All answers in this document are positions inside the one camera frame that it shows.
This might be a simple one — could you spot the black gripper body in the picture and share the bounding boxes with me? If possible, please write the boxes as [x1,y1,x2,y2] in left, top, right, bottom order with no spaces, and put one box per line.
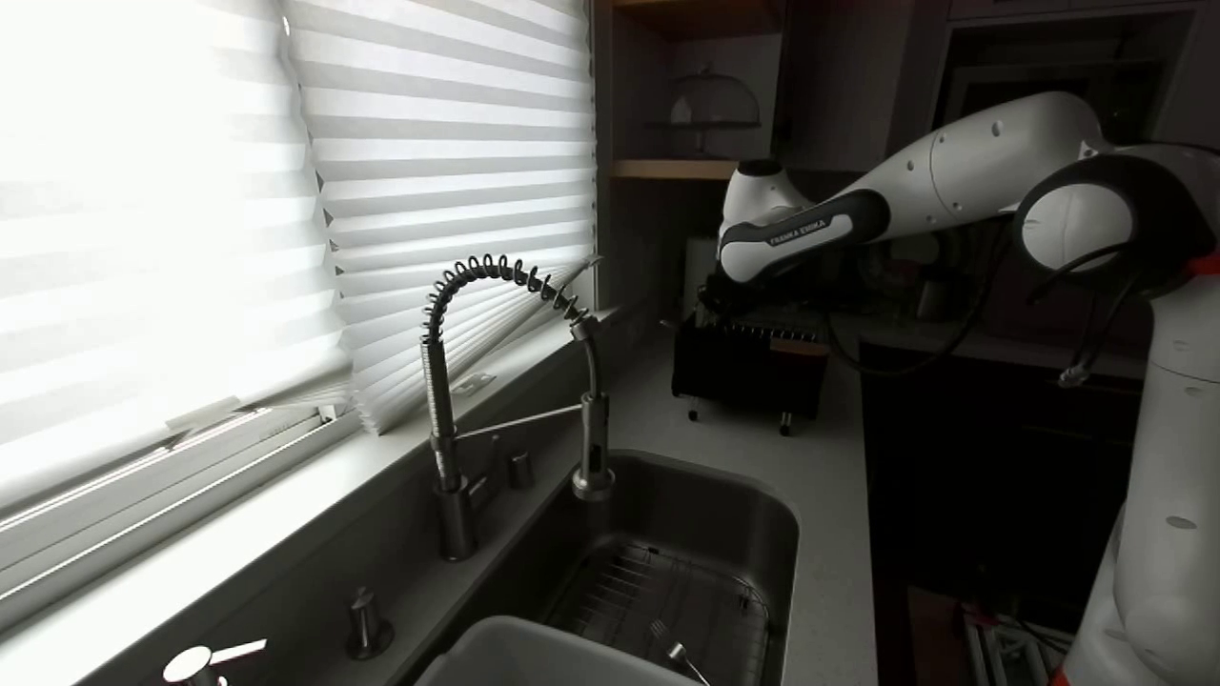
[698,269,783,330]

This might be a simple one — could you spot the gray cylindrical canister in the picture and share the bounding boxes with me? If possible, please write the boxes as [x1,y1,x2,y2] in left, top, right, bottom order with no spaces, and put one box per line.
[682,236,724,326]

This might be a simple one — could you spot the stainless steel sink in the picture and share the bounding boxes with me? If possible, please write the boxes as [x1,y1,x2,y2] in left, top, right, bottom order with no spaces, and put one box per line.
[414,451,806,686]

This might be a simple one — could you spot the spring neck kitchen faucet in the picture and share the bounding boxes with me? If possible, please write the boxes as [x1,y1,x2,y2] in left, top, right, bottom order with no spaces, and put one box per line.
[420,251,623,566]

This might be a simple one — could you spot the white pleated window blind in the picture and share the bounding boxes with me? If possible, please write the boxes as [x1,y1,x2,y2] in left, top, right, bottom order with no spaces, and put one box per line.
[277,0,601,438]
[0,0,356,512]

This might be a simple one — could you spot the dark microwave oven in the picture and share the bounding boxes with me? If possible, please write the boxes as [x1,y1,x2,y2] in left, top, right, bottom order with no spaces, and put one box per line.
[938,7,1212,130]

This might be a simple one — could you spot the small thin metal utensil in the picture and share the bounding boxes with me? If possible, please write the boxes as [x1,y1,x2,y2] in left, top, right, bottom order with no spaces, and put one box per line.
[664,642,718,686]

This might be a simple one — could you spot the white plastic wash basin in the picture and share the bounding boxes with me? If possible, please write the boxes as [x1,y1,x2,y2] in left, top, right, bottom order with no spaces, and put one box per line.
[410,615,701,686]

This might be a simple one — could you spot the small soap dispenser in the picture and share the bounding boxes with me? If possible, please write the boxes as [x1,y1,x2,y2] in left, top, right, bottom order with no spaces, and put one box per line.
[347,585,400,662]

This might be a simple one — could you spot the black wire dish rack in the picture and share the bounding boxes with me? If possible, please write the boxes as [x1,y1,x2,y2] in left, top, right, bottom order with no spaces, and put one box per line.
[666,308,835,436]

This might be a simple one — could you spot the wooden wall shelf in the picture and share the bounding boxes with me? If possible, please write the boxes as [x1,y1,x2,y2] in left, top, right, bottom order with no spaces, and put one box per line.
[591,0,786,189]

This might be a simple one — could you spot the wire dome cover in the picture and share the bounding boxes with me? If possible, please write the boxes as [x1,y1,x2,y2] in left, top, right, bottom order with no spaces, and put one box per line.
[664,68,766,133]

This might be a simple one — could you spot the metal wire sink grid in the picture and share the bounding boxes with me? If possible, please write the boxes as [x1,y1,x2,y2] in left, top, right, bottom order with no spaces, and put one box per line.
[544,530,775,686]

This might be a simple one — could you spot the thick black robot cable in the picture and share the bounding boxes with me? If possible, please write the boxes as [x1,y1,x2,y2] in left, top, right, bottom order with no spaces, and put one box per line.
[823,234,1151,394]

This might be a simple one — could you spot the light cable bundle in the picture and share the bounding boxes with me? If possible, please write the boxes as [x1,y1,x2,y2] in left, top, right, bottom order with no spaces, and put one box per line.
[957,608,1074,686]

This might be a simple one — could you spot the white window frame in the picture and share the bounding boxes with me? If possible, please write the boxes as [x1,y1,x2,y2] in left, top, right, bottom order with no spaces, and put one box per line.
[0,394,367,634]

